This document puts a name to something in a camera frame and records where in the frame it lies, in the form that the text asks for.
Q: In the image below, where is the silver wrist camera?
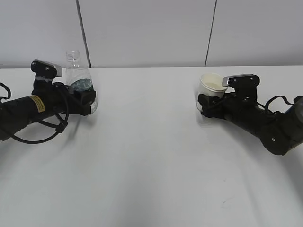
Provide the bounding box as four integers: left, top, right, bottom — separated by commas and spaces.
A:
222, 74, 260, 102
31, 59, 62, 82

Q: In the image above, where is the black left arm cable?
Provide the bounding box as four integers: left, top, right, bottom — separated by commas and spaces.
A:
0, 82, 71, 144

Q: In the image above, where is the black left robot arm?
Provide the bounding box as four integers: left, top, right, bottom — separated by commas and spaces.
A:
0, 81, 97, 144

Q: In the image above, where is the clear water bottle green label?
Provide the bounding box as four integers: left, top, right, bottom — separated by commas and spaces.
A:
66, 50, 98, 116

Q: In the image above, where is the white paper cup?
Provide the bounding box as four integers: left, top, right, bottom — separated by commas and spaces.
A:
196, 73, 227, 111

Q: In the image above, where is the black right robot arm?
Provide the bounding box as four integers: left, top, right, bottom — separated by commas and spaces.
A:
197, 92, 303, 156

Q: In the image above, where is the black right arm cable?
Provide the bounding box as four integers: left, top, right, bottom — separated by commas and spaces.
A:
257, 95, 296, 114

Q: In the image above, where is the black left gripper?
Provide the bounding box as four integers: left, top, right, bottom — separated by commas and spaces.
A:
33, 80, 97, 114

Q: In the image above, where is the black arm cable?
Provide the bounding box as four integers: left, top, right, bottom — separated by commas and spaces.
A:
0, 82, 71, 144
257, 95, 296, 114

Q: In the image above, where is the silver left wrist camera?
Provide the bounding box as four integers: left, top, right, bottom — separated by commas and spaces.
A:
31, 59, 62, 82

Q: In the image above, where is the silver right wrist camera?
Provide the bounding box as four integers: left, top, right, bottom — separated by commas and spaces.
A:
222, 74, 260, 102

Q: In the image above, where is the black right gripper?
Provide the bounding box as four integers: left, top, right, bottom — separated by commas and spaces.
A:
197, 92, 258, 121

